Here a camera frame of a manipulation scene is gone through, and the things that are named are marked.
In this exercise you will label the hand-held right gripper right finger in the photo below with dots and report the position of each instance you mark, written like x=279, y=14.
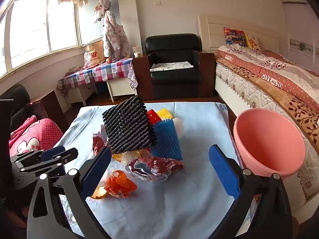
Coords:
x=224, y=171

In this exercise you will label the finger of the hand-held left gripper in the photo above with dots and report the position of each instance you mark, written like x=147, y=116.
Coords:
x=52, y=153
x=69, y=154

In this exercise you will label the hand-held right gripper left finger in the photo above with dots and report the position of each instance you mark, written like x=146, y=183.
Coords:
x=97, y=171

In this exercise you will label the orange peel piece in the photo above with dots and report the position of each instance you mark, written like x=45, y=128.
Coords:
x=99, y=194

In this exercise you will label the orange yellow scrap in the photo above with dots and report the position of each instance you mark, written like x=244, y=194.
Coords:
x=117, y=157

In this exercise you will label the orange plastic wrapper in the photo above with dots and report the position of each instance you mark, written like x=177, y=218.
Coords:
x=119, y=183

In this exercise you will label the small red white wrapper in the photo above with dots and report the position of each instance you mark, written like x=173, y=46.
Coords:
x=98, y=143

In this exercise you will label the clear plastic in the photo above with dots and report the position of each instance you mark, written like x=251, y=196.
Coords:
x=132, y=156

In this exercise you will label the pink plastic bucket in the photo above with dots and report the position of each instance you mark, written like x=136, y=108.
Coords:
x=269, y=142

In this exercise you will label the black foam net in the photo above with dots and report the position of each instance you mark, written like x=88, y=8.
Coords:
x=127, y=127

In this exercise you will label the large dark red wrapper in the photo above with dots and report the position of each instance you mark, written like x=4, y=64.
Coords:
x=162, y=165

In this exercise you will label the blue foam net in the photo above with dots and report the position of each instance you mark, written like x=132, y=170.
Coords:
x=165, y=139

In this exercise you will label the red foam net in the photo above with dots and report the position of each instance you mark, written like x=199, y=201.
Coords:
x=152, y=116

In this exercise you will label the yellow foam net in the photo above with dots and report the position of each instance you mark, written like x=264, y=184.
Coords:
x=164, y=113

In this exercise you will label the red polka dot cushion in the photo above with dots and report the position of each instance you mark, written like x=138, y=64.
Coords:
x=42, y=134

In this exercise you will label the wooden sided black armchair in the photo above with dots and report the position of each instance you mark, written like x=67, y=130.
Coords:
x=49, y=107

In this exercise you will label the white drawer cabinet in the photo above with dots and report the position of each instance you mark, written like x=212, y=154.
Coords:
x=79, y=93

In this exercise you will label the light blue floral cloth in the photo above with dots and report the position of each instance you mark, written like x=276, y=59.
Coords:
x=162, y=204

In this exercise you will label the white quilted mattress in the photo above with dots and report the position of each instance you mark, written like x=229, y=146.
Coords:
x=239, y=87

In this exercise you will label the checkered tablecloth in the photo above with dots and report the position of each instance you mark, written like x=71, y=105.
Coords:
x=99, y=71

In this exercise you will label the brown floral blanket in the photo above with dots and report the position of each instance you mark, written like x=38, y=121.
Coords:
x=286, y=102

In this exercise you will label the clear plastic bag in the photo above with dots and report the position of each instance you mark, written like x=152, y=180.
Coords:
x=87, y=59

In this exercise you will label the heart print cloth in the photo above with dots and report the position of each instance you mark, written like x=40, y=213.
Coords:
x=132, y=78

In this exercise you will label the peach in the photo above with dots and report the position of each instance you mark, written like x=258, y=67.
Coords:
x=108, y=60

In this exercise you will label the brown paper bag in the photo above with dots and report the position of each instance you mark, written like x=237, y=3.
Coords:
x=97, y=52

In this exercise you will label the floral seat cushion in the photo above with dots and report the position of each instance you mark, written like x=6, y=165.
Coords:
x=172, y=66

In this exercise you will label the window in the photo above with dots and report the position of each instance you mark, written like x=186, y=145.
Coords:
x=30, y=34

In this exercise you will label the pink patchwork quilt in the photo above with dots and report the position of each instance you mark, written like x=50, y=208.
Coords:
x=286, y=67

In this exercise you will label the clear drink cup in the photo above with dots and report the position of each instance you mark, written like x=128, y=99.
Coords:
x=136, y=51

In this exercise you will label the pink floral jacket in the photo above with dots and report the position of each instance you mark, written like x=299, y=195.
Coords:
x=114, y=37

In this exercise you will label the yellow floral pillow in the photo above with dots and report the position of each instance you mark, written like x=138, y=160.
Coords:
x=254, y=42

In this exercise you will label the colourful printed pillow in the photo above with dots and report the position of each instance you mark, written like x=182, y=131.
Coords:
x=234, y=36

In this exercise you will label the black leather armchair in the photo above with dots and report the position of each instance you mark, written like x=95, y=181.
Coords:
x=172, y=44

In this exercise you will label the light blue roller blind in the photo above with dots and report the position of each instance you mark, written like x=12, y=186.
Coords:
x=94, y=17

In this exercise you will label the white wooden bed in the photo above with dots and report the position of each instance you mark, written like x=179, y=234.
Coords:
x=211, y=32

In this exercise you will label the pink sun hat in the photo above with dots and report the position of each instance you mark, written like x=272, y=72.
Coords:
x=104, y=0

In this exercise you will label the white sliding door wardrobe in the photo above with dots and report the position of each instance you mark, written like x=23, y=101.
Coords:
x=299, y=29

